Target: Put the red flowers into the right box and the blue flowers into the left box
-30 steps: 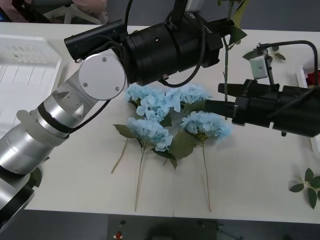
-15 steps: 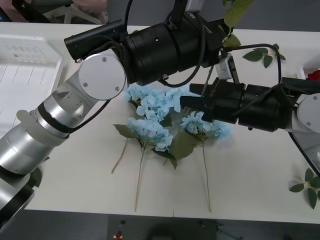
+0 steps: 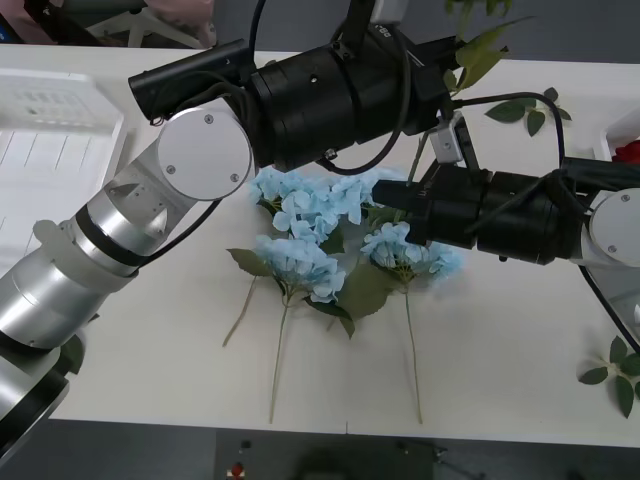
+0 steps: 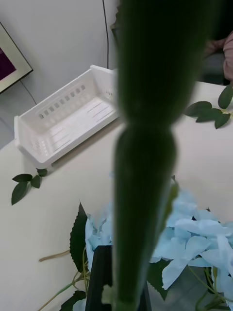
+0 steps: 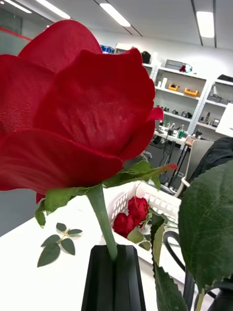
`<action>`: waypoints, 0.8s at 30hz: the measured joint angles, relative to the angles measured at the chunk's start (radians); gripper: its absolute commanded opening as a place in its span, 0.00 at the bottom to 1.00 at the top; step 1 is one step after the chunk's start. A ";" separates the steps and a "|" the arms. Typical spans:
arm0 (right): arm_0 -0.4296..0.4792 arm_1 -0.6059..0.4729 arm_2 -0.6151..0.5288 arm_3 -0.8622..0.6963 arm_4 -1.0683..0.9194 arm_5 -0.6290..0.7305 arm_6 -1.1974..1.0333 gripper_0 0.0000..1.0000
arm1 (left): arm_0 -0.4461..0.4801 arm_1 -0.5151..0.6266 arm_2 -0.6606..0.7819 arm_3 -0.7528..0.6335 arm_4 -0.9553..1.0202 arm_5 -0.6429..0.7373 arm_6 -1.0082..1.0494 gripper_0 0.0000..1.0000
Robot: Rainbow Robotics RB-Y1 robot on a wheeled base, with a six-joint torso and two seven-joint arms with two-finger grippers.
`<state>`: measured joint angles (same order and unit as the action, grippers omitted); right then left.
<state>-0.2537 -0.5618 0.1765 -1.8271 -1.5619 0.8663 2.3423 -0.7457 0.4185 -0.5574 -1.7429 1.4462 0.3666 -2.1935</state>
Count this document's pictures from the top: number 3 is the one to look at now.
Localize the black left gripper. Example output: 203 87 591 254
402 37 462 137

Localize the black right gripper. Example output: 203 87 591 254
372 164 494 250

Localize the green stem with leaves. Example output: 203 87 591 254
405 0 539 189

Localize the pale blue flower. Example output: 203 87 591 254
255 234 357 425
222 167 346 347
324 166 407 334
359 222 467 425

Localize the loose green leaf twig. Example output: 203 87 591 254
577 334 640 420
483 87 573 137

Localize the shallow white box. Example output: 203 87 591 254
598 107 640 164
0 67 126 271

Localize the red rose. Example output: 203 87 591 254
612 141 640 166

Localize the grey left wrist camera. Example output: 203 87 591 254
370 0 407 25

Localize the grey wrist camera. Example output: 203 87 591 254
370 0 407 25
430 112 474 166

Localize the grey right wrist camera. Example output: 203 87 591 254
430 112 474 166

